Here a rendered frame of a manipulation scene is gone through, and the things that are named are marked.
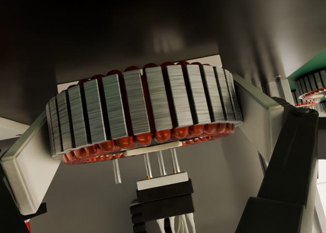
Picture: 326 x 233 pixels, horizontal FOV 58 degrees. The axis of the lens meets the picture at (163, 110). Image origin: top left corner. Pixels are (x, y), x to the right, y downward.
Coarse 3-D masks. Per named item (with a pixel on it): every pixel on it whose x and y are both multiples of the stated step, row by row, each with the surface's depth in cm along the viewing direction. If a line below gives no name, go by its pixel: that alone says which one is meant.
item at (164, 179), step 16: (144, 160) 47; (160, 160) 46; (176, 160) 46; (160, 176) 36; (176, 176) 34; (144, 192) 36; (160, 192) 36; (176, 192) 36; (192, 192) 36; (144, 208) 36; (160, 208) 36; (176, 208) 36; (192, 208) 36
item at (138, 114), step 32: (192, 64) 14; (64, 96) 14; (96, 96) 13; (128, 96) 13; (160, 96) 13; (192, 96) 13; (224, 96) 14; (64, 128) 14; (96, 128) 13; (128, 128) 13; (160, 128) 12; (192, 128) 13; (224, 128) 15; (64, 160) 16; (96, 160) 19
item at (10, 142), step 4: (20, 136) 45; (0, 140) 45; (4, 140) 45; (8, 140) 45; (12, 140) 45; (16, 140) 45; (0, 144) 45; (4, 144) 45; (8, 144) 45; (12, 144) 45; (0, 148) 45; (4, 148) 45; (8, 148) 45; (0, 152) 45
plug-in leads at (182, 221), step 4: (180, 216) 48; (184, 216) 46; (188, 216) 43; (192, 216) 43; (156, 220) 43; (160, 220) 43; (172, 220) 43; (180, 220) 47; (184, 220) 46; (192, 220) 43; (160, 224) 43; (172, 224) 43; (180, 224) 47; (184, 224) 46; (192, 224) 43; (160, 228) 43; (172, 228) 43; (180, 228) 47; (184, 228) 47; (192, 228) 43; (164, 232) 45; (172, 232) 43; (180, 232) 47; (188, 232) 46
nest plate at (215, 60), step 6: (192, 60) 27; (198, 60) 27; (204, 60) 27; (210, 60) 27; (216, 60) 27; (216, 66) 27; (90, 78) 27; (60, 84) 27; (66, 84) 26; (72, 84) 26; (60, 90) 26
